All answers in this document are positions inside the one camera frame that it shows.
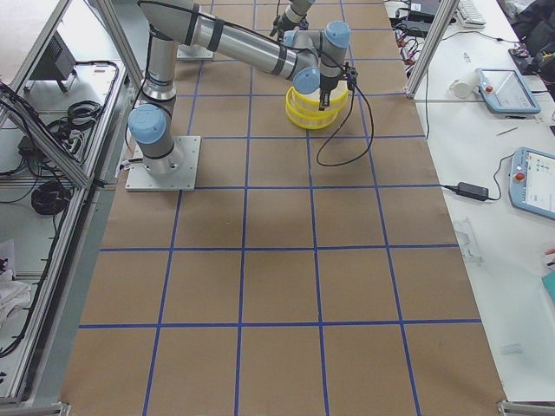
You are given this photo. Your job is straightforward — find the yellow steamer layer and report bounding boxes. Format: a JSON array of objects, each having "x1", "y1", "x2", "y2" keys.
[
  {"x1": 285, "y1": 107, "x2": 337, "y2": 130},
  {"x1": 285, "y1": 81, "x2": 349, "y2": 118}
]

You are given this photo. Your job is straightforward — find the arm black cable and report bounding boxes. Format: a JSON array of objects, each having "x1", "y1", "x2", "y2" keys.
[{"x1": 315, "y1": 68, "x2": 374, "y2": 167}]

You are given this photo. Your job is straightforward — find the aluminium frame side rail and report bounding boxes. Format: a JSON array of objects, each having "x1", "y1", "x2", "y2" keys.
[{"x1": 0, "y1": 0, "x2": 144, "y2": 408}]

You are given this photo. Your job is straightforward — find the teach pendant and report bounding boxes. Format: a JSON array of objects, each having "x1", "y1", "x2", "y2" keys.
[
  {"x1": 508, "y1": 147, "x2": 555, "y2": 219},
  {"x1": 475, "y1": 68, "x2": 541, "y2": 117}
]

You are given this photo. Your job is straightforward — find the black electronics box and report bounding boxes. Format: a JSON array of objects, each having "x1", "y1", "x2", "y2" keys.
[{"x1": 30, "y1": 31, "x2": 76, "y2": 93}]

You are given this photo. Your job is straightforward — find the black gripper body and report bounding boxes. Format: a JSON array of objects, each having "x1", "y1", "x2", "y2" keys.
[{"x1": 319, "y1": 75, "x2": 341, "y2": 96}]

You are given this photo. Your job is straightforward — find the lower teach pendant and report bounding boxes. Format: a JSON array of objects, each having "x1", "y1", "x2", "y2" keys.
[{"x1": 508, "y1": 147, "x2": 555, "y2": 219}]

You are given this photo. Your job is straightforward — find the clear plastic bracket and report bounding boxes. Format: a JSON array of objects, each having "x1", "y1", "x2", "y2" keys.
[{"x1": 453, "y1": 218, "x2": 483, "y2": 264}]

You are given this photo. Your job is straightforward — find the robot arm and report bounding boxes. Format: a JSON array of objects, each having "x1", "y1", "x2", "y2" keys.
[
  {"x1": 128, "y1": 1, "x2": 350, "y2": 176},
  {"x1": 270, "y1": 0, "x2": 316, "y2": 40}
]

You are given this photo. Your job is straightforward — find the coiled black cable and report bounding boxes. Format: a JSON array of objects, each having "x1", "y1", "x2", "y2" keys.
[{"x1": 30, "y1": 179, "x2": 70, "y2": 218}]

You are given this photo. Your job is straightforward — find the black power brick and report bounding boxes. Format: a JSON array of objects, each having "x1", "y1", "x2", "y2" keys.
[{"x1": 457, "y1": 182, "x2": 489, "y2": 201}]

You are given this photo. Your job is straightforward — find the upper teach pendant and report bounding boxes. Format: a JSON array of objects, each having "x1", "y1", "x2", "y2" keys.
[{"x1": 475, "y1": 68, "x2": 541, "y2": 117}]

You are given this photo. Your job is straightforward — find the white cup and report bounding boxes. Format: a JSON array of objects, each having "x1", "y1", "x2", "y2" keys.
[{"x1": 448, "y1": 72, "x2": 480, "y2": 99}]

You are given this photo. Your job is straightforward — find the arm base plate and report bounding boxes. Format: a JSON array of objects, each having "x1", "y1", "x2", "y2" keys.
[{"x1": 125, "y1": 136, "x2": 201, "y2": 192}]

